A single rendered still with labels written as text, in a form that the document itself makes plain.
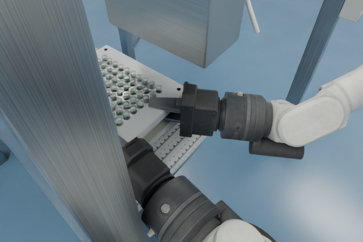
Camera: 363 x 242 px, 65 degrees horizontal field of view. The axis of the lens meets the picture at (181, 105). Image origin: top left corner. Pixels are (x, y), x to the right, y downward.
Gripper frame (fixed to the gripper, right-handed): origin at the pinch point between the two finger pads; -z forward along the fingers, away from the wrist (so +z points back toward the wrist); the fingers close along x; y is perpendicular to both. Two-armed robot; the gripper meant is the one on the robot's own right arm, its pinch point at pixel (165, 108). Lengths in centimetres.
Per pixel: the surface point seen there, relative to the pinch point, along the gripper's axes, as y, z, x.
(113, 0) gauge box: 9.2, -10.1, -16.0
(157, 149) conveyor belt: -2.9, -1.3, 9.7
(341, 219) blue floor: 20, 77, 87
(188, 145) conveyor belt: -0.7, 5.1, 10.2
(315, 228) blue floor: 14, 64, 88
